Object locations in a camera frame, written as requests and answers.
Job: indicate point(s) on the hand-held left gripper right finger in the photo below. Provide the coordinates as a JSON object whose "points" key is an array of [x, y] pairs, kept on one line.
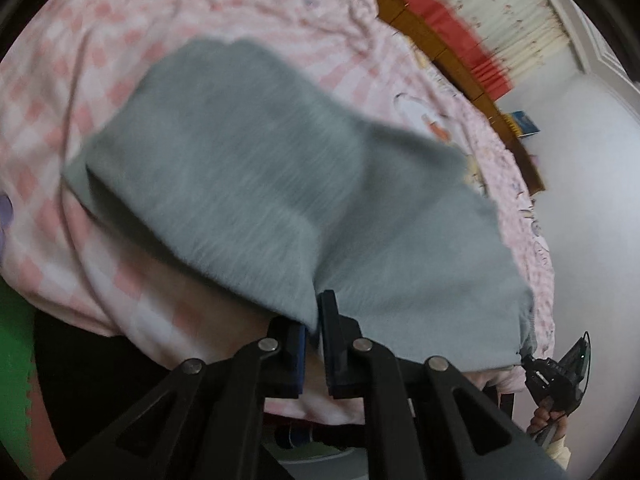
{"points": [[327, 345]]}

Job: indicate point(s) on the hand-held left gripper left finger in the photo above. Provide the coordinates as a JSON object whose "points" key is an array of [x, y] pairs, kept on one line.
{"points": [[299, 360]]}

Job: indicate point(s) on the grey pants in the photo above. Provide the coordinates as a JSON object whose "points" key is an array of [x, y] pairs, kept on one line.
{"points": [[250, 185]]}

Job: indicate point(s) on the person's right hand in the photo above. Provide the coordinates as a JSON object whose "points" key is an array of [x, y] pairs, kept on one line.
{"points": [[547, 422]]}

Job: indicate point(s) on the blue book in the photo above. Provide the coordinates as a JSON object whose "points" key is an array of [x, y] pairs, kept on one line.
{"points": [[524, 122]]}

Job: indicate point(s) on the foam puzzle floor mat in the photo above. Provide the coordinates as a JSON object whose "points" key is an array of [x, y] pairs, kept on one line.
{"points": [[15, 350]]}

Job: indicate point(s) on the wooden headboard cabinet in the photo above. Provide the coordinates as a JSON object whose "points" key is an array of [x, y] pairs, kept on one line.
{"points": [[415, 30]]}

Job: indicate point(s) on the pink checked printed blanket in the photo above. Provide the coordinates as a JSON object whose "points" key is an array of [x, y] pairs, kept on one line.
{"points": [[100, 60]]}

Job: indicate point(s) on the white curtain with red band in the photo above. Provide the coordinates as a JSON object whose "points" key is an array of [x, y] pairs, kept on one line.
{"points": [[500, 20]]}

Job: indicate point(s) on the white door frame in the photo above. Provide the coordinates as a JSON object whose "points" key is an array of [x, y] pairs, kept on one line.
{"points": [[595, 25]]}

